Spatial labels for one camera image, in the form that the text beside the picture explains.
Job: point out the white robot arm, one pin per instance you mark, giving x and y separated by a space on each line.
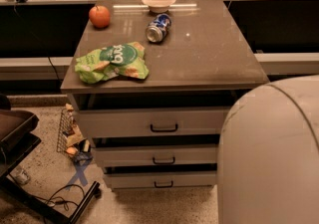
268 155

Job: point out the grey drawer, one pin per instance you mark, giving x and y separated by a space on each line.
151 122
155 155
160 180

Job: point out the top grey drawer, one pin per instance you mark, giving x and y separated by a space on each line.
151 122

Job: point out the bottom grey drawer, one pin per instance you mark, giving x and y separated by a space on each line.
160 180

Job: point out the wire snack basket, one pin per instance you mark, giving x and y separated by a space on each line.
70 138

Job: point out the red apple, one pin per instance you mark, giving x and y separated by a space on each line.
100 16

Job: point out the green chip bag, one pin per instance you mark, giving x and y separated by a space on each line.
106 63

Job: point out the grey drawer cabinet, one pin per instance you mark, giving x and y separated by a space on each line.
204 61

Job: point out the middle grey drawer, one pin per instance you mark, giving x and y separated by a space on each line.
155 155

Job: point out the black cart frame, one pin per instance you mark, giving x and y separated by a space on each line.
16 142

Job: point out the blue tape cross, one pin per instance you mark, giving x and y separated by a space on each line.
79 175

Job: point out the white bowl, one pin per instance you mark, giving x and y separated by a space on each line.
158 6

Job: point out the blue pepsi can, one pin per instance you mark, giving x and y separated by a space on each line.
158 28

